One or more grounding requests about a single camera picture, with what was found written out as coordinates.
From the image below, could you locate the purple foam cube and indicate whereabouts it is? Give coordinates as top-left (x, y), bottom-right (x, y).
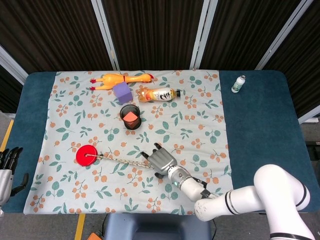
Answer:
top-left (112, 82), bottom-right (133, 105)

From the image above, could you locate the small white green bottle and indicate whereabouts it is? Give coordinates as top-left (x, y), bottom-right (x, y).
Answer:
top-left (231, 74), bottom-right (247, 94)

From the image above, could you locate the blue table cover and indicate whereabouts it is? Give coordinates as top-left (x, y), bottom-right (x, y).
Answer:
top-left (0, 69), bottom-right (311, 215)

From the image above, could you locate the red disc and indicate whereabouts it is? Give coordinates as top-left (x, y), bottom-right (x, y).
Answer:
top-left (75, 144), bottom-right (99, 167)

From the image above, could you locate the black cable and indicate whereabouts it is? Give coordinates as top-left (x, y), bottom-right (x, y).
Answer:
top-left (98, 213), bottom-right (110, 236)

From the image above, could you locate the floral patterned tablecloth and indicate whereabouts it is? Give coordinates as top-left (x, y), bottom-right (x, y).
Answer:
top-left (23, 69), bottom-right (238, 216)

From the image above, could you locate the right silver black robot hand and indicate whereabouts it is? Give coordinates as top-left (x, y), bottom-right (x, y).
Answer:
top-left (140, 142), bottom-right (178, 180)

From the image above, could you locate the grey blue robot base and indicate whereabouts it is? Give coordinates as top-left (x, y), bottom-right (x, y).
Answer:
top-left (103, 213), bottom-right (212, 240)

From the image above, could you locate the yellow rubber chicken toy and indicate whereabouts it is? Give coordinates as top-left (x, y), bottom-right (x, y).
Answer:
top-left (89, 72), bottom-right (154, 92)

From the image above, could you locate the black mesh pen cup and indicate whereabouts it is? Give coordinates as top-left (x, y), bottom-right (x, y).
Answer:
top-left (119, 104), bottom-right (142, 131)

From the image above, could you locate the orange cube block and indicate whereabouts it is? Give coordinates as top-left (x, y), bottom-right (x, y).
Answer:
top-left (123, 111), bottom-right (139, 124)

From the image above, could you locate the orange drink bottle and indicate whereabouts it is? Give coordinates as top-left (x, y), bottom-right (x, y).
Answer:
top-left (136, 87), bottom-right (182, 104)

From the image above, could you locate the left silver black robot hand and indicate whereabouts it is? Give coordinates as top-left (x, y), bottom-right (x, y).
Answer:
top-left (0, 146), bottom-right (30, 206)

